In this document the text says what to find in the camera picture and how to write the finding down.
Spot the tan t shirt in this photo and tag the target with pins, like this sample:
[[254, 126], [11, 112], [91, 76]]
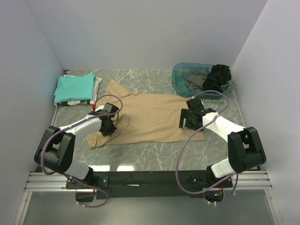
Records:
[[143, 118]]

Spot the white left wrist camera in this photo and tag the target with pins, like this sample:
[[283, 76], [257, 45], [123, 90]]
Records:
[[97, 108]]

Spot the black base crossbar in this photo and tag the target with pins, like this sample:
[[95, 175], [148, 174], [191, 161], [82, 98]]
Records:
[[152, 184]]

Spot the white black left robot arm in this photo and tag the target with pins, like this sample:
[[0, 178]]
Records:
[[56, 148]]

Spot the teal plastic basket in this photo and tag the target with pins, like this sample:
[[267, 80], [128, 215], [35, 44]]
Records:
[[181, 86]]

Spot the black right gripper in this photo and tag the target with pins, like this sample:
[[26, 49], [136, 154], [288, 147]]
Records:
[[183, 115]]

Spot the folded teal t shirt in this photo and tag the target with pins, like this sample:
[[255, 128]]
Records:
[[74, 88]]

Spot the black t shirt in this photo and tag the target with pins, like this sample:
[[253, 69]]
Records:
[[218, 78]]

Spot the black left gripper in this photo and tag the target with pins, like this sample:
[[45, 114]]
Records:
[[108, 132]]

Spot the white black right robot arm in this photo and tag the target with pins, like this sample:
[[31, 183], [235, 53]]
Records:
[[245, 149]]

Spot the grey t shirt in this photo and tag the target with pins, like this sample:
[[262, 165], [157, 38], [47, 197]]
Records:
[[195, 79]]

